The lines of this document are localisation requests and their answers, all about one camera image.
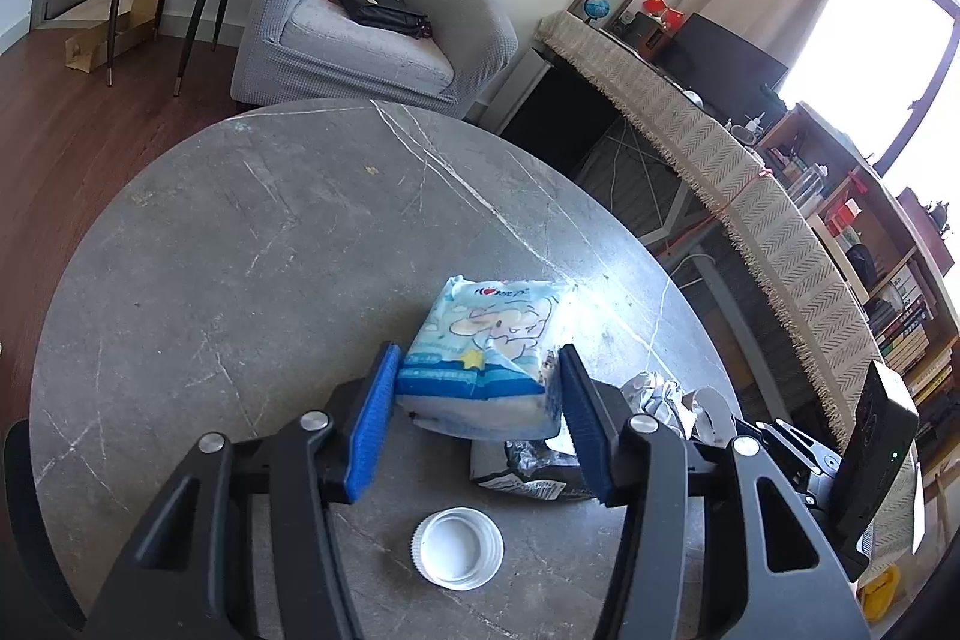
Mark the black silver foil packet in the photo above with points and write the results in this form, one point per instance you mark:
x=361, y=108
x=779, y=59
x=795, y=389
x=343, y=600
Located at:
x=525, y=467

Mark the yellow plastic object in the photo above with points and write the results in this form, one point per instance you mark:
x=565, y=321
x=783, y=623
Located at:
x=877, y=595

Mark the blue white tissue packet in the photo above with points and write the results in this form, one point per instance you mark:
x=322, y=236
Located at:
x=480, y=340

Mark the flat cardboard box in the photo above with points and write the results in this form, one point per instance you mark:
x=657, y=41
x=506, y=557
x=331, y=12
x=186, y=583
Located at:
x=86, y=48

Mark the beige fringed desk runner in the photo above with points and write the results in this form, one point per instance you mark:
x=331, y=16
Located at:
x=750, y=183

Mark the black monitor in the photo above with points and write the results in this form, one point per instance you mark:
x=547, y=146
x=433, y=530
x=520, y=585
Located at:
x=720, y=63

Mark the small brown wooden box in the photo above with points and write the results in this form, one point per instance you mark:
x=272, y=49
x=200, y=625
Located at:
x=645, y=36

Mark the small red flags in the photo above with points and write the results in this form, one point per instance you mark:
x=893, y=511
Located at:
x=664, y=6

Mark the wooden bookcase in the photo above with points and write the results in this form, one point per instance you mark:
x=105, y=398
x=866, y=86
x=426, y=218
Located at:
x=885, y=220

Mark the round grey marble coffee table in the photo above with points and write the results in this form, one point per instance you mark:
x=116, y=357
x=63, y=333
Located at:
x=225, y=272

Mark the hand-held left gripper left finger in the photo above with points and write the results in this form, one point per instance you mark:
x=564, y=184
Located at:
x=371, y=422

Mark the grey armchair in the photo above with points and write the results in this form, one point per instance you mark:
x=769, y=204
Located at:
x=270, y=33

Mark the small blue globe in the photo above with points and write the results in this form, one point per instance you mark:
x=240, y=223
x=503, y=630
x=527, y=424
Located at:
x=595, y=7

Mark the white flat panel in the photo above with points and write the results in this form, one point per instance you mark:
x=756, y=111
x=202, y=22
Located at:
x=517, y=85

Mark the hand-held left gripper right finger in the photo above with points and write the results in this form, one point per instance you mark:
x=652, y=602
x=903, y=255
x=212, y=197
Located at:
x=585, y=430

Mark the white paper ball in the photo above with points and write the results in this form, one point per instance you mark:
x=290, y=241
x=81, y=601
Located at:
x=660, y=396

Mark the white plastic bottle cap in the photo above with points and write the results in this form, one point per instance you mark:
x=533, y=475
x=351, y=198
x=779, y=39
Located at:
x=457, y=546

